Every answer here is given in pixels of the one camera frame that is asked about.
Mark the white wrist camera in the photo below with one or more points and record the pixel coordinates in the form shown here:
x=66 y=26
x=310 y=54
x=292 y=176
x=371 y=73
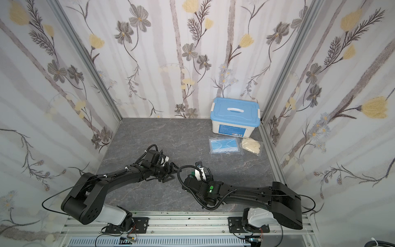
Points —
x=200 y=174
x=163 y=160

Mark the white slotted cable duct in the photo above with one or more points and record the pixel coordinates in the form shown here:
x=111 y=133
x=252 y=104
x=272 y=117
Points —
x=158 y=241

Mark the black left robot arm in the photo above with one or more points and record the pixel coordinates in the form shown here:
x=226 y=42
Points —
x=86 y=199

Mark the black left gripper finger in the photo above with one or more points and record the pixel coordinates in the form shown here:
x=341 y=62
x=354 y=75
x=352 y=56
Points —
x=172 y=167
x=167 y=178

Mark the blue lidded storage box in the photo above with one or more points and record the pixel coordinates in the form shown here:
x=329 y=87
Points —
x=233 y=117

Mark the bagged cream cloth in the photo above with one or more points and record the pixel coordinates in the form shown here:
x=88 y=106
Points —
x=252 y=146

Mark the aluminium rail frame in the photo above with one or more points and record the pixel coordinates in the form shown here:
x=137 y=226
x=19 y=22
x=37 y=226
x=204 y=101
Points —
x=197 y=224

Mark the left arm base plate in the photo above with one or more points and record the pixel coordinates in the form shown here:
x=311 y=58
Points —
x=137 y=225

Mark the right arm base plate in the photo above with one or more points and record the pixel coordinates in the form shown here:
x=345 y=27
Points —
x=242 y=226

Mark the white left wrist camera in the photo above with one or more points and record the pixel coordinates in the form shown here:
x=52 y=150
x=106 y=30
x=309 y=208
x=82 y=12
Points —
x=163 y=160

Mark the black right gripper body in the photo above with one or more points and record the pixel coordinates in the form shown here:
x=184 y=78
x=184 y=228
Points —
x=187 y=180

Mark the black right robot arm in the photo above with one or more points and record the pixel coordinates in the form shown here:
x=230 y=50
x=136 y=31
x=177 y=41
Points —
x=278 y=199

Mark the bagged blue face masks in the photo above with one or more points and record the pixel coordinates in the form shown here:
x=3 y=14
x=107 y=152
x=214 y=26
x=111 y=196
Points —
x=228 y=145

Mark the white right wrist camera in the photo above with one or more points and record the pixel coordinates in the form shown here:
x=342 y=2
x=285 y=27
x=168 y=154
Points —
x=200 y=174

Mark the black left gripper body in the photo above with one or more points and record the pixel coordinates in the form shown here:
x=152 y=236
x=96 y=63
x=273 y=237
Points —
x=168 y=173

